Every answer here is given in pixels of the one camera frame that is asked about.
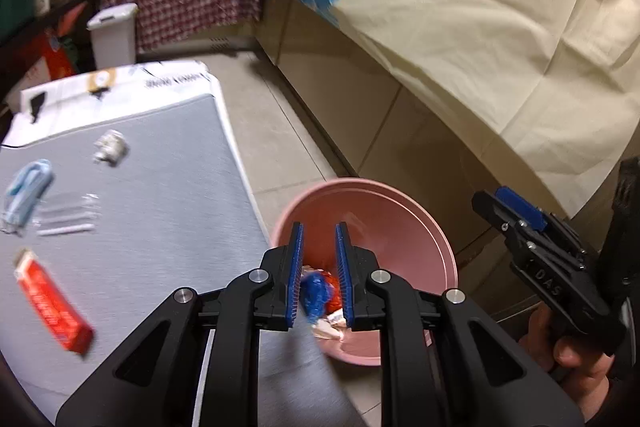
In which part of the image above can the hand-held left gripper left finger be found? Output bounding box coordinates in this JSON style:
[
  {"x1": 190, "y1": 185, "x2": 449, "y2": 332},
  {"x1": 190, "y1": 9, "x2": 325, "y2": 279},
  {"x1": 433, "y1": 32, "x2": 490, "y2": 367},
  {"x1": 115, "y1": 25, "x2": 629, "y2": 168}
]
[{"x1": 55, "y1": 222, "x2": 305, "y2": 427}]

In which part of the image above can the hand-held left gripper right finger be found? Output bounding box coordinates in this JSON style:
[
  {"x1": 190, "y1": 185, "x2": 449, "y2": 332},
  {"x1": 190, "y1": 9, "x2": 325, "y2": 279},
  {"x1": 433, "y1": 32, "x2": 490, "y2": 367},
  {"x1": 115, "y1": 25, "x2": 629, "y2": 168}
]
[{"x1": 334, "y1": 222, "x2": 585, "y2": 427}]

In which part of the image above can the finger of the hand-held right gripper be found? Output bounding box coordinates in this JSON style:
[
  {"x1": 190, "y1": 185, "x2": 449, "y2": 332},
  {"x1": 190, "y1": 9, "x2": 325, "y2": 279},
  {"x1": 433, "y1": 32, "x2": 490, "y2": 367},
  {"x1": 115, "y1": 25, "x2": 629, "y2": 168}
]
[
  {"x1": 472, "y1": 189, "x2": 531, "y2": 254},
  {"x1": 494, "y1": 186, "x2": 587, "y2": 259}
]

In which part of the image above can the red plastic bag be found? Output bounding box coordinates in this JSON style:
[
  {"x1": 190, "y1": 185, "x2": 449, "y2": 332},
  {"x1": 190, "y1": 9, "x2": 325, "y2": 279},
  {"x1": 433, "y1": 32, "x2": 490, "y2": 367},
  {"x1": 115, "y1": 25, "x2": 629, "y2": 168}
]
[{"x1": 305, "y1": 264, "x2": 347, "y2": 314}]

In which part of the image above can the blue plastic bag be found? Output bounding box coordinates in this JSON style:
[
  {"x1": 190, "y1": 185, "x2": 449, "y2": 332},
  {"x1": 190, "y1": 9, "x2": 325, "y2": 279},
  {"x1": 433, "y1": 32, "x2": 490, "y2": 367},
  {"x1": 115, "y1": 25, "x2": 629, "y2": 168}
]
[{"x1": 299, "y1": 271, "x2": 335, "y2": 325}]

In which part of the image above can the white paper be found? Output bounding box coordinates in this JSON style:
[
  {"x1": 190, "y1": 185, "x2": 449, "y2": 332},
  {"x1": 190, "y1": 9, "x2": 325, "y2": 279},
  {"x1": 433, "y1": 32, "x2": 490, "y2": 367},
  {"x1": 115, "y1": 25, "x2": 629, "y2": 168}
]
[{"x1": 310, "y1": 309, "x2": 349, "y2": 341}]

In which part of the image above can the pink plastic bucket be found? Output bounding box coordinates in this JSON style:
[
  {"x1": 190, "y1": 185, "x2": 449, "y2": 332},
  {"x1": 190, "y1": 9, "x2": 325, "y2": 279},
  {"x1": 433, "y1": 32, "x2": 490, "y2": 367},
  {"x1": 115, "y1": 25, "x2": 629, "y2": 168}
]
[{"x1": 270, "y1": 177, "x2": 460, "y2": 368}]

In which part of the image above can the person's right forearm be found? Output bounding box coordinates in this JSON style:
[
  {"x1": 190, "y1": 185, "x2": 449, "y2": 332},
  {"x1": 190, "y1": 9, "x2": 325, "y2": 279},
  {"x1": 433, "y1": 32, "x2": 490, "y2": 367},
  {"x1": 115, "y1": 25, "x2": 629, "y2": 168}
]
[{"x1": 582, "y1": 337, "x2": 640, "y2": 427}]

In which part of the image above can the person's right hand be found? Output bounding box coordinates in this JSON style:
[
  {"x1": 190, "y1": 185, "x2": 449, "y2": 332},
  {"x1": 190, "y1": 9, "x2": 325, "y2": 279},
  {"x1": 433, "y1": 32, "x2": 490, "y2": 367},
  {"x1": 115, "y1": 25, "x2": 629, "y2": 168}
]
[{"x1": 520, "y1": 304, "x2": 618, "y2": 423}]

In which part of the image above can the grey mat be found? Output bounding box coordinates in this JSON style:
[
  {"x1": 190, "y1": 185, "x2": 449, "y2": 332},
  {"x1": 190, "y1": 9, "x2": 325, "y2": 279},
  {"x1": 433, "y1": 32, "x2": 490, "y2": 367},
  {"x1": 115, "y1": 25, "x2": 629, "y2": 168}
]
[{"x1": 0, "y1": 92, "x2": 371, "y2": 427}]

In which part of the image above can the cream cloth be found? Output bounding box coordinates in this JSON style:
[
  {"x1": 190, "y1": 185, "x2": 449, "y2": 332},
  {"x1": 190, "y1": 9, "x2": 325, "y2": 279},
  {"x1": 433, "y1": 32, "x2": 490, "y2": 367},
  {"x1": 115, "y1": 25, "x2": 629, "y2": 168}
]
[{"x1": 280, "y1": 0, "x2": 640, "y2": 218}]

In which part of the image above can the white printed table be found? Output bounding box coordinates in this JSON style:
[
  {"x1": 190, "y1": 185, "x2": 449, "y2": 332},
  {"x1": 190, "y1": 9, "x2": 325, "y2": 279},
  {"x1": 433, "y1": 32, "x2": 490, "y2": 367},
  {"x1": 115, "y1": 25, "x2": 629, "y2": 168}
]
[{"x1": 2, "y1": 59, "x2": 223, "y2": 148}]

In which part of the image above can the clear plastic packet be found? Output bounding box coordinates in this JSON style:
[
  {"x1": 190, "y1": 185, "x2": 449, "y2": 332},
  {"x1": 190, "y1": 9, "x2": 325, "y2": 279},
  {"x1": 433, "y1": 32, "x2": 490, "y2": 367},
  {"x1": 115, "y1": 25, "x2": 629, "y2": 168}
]
[{"x1": 32, "y1": 192, "x2": 103, "y2": 238}]

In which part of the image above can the red carton box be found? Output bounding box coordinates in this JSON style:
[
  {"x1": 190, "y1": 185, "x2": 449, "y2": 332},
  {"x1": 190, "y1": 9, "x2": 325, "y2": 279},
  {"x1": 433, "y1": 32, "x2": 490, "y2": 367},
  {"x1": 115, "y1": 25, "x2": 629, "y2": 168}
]
[{"x1": 14, "y1": 248, "x2": 96, "y2": 354}]

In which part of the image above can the blue face mask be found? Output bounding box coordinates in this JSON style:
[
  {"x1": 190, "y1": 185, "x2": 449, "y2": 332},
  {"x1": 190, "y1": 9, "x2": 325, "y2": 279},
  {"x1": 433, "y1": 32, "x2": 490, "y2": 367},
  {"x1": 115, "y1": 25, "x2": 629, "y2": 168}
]
[{"x1": 0, "y1": 158, "x2": 55, "y2": 235}]

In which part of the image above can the white lidded bin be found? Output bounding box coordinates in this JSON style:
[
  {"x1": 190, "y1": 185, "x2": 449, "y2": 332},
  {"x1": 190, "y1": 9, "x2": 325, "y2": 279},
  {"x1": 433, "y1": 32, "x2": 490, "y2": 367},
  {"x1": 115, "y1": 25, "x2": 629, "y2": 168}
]
[{"x1": 86, "y1": 3, "x2": 139, "y2": 71}]

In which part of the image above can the orange plastic bag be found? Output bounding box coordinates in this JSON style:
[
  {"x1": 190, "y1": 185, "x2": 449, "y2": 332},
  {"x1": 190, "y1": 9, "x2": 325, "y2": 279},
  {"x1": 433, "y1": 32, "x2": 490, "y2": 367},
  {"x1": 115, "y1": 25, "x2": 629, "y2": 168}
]
[{"x1": 30, "y1": 32, "x2": 77, "y2": 80}]

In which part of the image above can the black metal shelf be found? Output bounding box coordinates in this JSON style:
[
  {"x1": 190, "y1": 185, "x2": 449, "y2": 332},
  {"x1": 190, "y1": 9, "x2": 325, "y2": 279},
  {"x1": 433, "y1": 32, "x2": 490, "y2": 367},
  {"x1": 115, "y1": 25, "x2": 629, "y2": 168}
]
[{"x1": 0, "y1": 0, "x2": 108, "y2": 95}]

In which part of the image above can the green storage box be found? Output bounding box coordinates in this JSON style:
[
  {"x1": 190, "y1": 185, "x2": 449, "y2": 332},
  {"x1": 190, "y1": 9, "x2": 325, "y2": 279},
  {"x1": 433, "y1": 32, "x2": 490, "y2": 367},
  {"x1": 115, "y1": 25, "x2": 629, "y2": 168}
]
[{"x1": 0, "y1": 0, "x2": 43, "y2": 40}]

